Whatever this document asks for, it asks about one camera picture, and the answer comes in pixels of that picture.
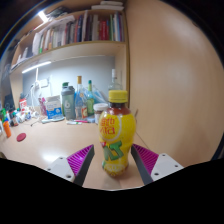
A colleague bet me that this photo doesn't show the clear bottle with yellow cap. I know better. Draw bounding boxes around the clear bottle with yellow cap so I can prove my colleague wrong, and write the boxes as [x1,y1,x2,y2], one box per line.
[75,75,88,120]

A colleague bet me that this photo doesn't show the white hanging cable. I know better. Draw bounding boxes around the white hanging cable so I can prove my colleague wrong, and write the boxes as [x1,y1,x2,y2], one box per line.
[34,67,40,88]

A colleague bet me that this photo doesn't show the white power strip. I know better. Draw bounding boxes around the white power strip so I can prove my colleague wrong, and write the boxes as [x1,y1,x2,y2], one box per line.
[31,78,51,89]

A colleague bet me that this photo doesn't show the magenta snack bag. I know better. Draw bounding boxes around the magenta snack bag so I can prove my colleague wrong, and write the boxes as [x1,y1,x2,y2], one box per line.
[38,97,48,117]

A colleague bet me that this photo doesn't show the blue and white carton box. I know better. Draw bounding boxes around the blue and white carton box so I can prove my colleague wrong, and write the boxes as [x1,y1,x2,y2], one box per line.
[44,95,64,120]

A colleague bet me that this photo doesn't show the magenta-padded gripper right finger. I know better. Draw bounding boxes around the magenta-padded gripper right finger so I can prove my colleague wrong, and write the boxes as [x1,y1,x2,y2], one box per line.
[130,143,184,186]

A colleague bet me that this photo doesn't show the clear glass bottle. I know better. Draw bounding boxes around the clear glass bottle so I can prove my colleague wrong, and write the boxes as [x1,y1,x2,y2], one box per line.
[107,68,124,93]

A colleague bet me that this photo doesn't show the white and red tube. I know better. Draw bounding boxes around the white and red tube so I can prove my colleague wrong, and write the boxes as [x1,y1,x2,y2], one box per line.
[65,119,90,125]

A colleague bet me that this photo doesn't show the red and white canister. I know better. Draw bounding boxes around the red and white canister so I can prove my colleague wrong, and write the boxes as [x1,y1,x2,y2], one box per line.
[18,98,28,113]

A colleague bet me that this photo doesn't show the brown jar with white lid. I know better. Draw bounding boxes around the brown jar with white lid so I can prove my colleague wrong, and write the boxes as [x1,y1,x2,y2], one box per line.
[93,102,109,125]

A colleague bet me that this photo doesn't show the white LED light bar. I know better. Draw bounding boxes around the white LED light bar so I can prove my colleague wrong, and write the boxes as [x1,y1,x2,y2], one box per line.
[21,60,53,74]
[37,10,50,23]

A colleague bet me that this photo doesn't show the light blue hairbrush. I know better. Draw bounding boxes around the light blue hairbrush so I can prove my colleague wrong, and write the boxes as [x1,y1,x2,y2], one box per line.
[41,115,65,124]

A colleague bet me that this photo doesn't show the orange plastic cup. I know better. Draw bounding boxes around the orange plastic cup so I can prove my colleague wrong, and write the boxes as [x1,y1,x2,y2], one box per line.
[2,119,13,139]

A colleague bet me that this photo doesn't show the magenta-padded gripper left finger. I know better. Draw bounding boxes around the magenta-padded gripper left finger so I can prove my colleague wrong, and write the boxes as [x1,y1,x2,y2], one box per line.
[45,143,96,187]

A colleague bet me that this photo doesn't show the wooden shelf unit with books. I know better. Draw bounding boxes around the wooden shelf unit with books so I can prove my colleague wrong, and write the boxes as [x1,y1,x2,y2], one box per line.
[9,0,130,101]

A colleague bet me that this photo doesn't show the grey shaker bottle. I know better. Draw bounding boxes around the grey shaker bottle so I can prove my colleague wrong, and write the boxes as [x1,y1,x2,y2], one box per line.
[60,85,76,121]

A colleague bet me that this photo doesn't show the yellow drink bottle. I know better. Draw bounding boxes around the yellow drink bottle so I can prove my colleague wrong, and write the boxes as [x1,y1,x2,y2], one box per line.
[98,89,137,178]

